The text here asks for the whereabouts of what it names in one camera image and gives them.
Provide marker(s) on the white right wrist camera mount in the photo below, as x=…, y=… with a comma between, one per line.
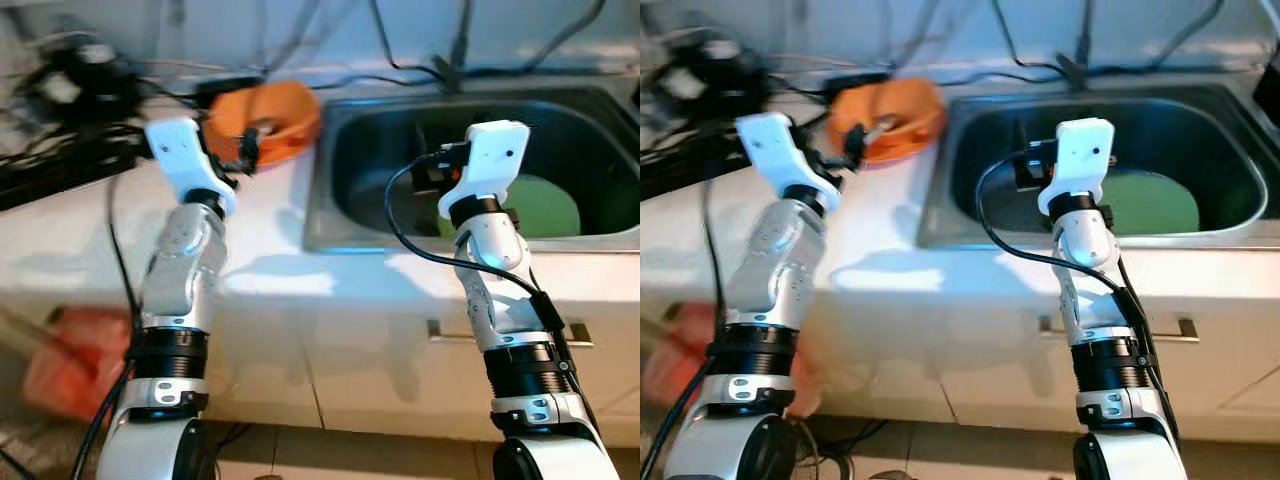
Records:
x=495, y=160
x=1085, y=155

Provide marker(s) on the green round plate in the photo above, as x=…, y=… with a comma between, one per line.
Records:
x=1160, y=205
x=545, y=205

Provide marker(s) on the black power strip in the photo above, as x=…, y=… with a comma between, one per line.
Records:
x=680, y=165
x=50, y=175

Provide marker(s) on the metal spoon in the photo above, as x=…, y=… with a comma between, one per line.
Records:
x=268, y=126
x=882, y=125

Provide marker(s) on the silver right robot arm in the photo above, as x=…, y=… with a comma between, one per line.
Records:
x=495, y=245
x=1085, y=245

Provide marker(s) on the red plastic bag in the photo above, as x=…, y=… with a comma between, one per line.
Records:
x=80, y=360
x=680, y=360

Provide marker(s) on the grey sink faucet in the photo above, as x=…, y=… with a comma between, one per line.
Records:
x=1075, y=70
x=452, y=70

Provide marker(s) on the white kitchen base cabinet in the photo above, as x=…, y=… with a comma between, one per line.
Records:
x=950, y=360
x=350, y=360

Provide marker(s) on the black power adapter brick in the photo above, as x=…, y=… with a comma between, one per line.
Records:
x=857, y=82
x=225, y=88

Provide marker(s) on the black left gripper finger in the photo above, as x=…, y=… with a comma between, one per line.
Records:
x=858, y=145
x=250, y=150

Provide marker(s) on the black charger box white label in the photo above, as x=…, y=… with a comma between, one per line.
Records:
x=90, y=85
x=715, y=80

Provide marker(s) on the orange plastic bowl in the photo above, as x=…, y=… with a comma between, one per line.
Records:
x=905, y=105
x=285, y=115

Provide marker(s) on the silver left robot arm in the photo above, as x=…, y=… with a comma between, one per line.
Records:
x=185, y=260
x=775, y=270

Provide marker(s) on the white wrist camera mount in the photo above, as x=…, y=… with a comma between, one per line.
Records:
x=775, y=150
x=180, y=160
x=495, y=160
x=1085, y=155

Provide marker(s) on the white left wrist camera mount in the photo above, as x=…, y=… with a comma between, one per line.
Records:
x=775, y=150
x=180, y=160

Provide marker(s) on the stainless steel sink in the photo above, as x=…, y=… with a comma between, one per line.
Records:
x=980, y=140
x=370, y=140

